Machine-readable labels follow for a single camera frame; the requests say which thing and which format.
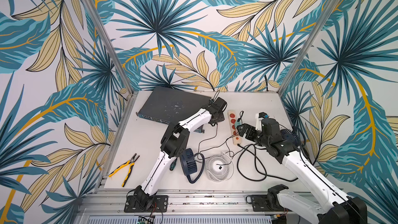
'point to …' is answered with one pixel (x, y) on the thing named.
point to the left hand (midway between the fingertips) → (220, 118)
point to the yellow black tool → (131, 162)
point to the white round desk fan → (219, 168)
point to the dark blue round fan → (288, 135)
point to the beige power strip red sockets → (237, 139)
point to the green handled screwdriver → (173, 164)
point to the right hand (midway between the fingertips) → (235, 132)
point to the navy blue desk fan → (189, 164)
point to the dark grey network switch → (167, 105)
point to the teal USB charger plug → (237, 123)
